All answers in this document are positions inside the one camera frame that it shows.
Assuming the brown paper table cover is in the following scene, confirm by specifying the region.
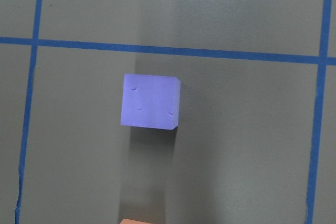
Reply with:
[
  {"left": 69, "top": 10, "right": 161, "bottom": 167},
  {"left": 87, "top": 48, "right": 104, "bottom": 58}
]
[{"left": 1, "top": 0, "right": 335, "bottom": 223}]

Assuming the orange block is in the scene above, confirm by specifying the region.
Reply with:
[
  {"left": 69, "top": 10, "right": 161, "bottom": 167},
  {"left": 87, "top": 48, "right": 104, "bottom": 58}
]
[{"left": 120, "top": 219, "right": 149, "bottom": 224}]

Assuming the purple block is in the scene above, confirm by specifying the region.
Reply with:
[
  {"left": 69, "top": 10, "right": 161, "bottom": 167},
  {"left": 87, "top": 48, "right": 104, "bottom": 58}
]
[{"left": 121, "top": 73, "right": 181, "bottom": 130}]

